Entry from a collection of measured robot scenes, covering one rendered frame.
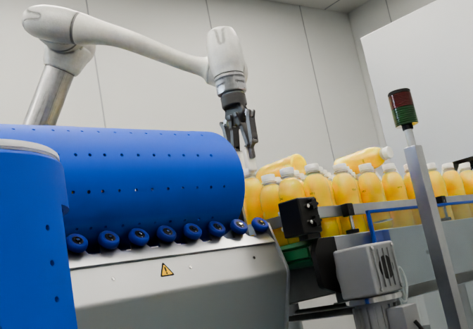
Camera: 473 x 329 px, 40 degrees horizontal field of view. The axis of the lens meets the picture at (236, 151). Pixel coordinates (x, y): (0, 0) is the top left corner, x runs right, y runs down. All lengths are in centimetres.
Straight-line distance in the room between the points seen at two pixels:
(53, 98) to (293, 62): 421
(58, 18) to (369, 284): 119
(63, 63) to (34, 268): 146
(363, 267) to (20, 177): 96
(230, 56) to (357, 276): 73
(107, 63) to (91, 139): 364
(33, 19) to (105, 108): 282
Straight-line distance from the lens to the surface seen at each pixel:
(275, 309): 163
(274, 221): 172
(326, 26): 672
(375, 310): 157
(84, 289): 129
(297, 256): 164
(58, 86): 219
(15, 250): 77
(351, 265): 157
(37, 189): 81
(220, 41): 190
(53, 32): 206
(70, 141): 136
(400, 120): 181
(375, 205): 188
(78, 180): 132
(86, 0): 518
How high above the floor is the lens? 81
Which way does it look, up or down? 12 degrees up
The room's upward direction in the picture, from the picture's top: 11 degrees counter-clockwise
